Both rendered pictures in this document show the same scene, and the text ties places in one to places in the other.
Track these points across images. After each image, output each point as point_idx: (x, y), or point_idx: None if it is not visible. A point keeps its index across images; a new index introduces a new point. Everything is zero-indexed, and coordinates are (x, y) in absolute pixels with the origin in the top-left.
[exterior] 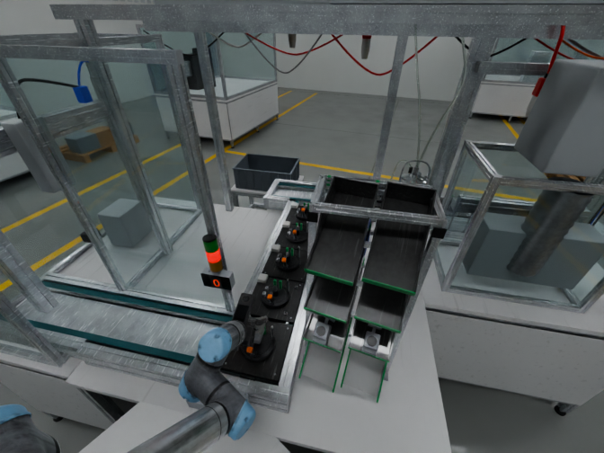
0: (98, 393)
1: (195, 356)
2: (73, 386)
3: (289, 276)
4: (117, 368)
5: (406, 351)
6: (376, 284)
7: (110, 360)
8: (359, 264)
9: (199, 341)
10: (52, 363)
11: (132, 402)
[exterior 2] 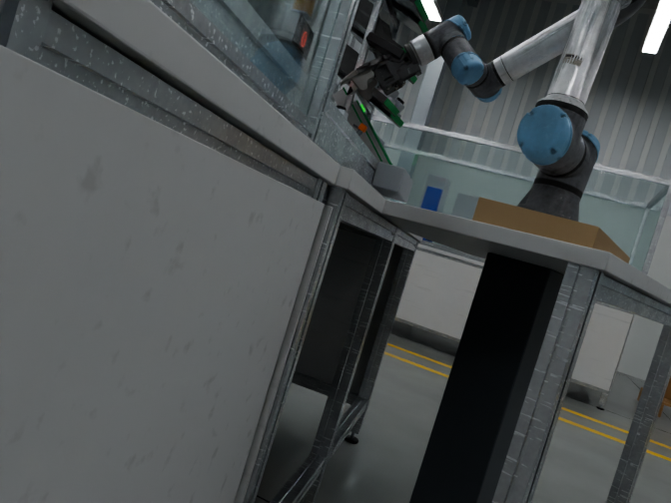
0: (365, 200)
1: (459, 39)
2: (354, 186)
3: None
4: (338, 155)
5: None
6: (422, 26)
7: (346, 125)
8: None
9: (463, 18)
10: (315, 129)
11: (378, 210)
